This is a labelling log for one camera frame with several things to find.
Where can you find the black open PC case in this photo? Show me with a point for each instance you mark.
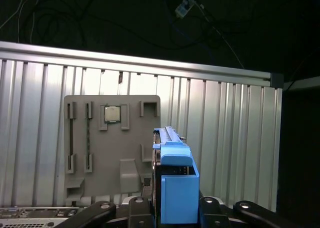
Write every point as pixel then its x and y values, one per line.
pixel 30 218

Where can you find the grey parts rack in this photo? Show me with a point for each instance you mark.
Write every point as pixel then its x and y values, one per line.
pixel 112 150

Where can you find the hard disk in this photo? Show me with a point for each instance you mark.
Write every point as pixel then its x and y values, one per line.
pixel 180 200

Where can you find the white power strip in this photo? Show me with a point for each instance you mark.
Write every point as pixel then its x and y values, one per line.
pixel 186 3

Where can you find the silver CPU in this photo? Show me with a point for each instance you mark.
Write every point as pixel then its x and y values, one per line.
pixel 112 114

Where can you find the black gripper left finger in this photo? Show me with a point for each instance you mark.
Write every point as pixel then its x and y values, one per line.
pixel 140 213

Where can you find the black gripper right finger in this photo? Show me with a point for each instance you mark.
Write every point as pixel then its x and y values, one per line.
pixel 212 213

